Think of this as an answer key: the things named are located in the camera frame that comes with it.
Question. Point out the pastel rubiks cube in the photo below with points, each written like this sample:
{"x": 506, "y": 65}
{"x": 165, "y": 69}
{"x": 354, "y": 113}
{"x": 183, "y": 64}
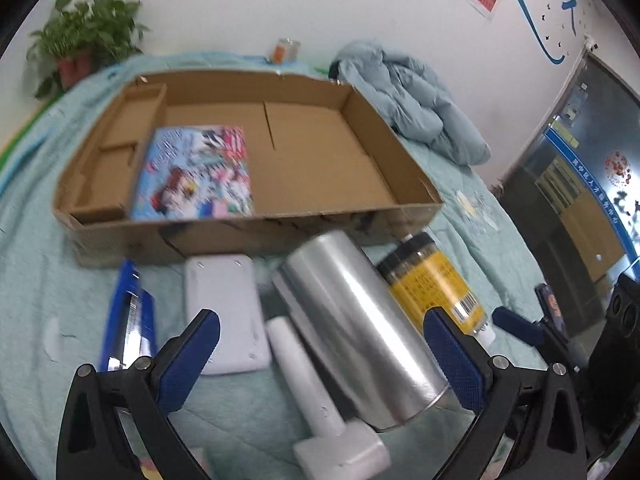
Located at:
{"x": 150, "y": 471}

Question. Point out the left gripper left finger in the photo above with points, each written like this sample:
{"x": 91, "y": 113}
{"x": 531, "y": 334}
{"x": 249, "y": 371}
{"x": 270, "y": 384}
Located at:
{"x": 92, "y": 443}

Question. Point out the large cardboard tray box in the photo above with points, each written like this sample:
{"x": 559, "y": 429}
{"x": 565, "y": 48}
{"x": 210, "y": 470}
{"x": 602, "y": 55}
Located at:
{"x": 319, "y": 156}

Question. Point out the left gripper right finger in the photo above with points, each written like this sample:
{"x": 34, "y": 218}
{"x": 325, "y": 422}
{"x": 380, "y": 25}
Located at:
{"x": 539, "y": 405}

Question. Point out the light blue puffer jacket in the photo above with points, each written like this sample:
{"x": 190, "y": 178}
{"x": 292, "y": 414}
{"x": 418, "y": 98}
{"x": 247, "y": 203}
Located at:
{"x": 411, "y": 99}

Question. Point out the white hair dryer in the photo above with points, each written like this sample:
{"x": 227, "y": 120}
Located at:
{"x": 338, "y": 448}

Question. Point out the yellow label jar black lid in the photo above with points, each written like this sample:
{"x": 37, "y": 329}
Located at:
{"x": 421, "y": 277}

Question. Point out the blue stapler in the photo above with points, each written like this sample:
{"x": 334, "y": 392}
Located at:
{"x": 130, "y": 329}

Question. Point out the colourful game box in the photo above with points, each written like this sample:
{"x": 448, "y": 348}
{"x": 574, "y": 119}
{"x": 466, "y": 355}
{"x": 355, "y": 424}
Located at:
{"x": 194, "y": 172}

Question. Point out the silver metal cylinder can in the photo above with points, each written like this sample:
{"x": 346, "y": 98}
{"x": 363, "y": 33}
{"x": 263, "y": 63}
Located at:
{"x": 358, "y": 331}

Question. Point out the cardboard divider insert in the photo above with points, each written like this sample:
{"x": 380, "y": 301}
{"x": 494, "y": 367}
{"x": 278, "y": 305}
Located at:
{"x": 102, "y": 178}

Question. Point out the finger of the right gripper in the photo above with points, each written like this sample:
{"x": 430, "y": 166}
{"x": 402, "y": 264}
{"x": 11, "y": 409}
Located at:
{"x": 531, "y": 333}

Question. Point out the potted plant red pot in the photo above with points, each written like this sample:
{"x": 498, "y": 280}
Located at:
{"x": 81, "y": 37}

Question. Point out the white plastic rectangular box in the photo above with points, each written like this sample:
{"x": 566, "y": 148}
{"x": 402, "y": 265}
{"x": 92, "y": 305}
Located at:
{"x": 226, "y": 284}

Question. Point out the glass door with posters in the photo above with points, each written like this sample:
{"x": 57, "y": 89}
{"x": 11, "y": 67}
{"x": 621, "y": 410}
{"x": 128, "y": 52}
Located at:
{"x": 574, "y": 193}

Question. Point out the white spray bottle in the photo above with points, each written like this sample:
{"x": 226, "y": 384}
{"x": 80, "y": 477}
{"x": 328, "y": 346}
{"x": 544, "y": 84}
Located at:
{"x": 485, "y": 335}

